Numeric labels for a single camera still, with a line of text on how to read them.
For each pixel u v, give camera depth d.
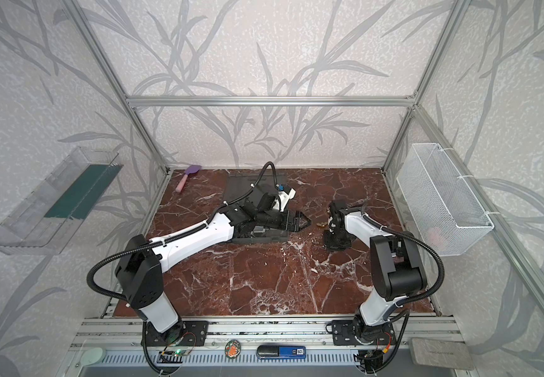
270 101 0.96
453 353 0.68
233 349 0.71
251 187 0.63
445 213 0.62
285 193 0.72
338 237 0.79
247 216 0.61
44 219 0.64
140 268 0.44
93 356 0.68
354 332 0.73
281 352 0.67
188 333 0.72
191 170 1.22
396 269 0.46
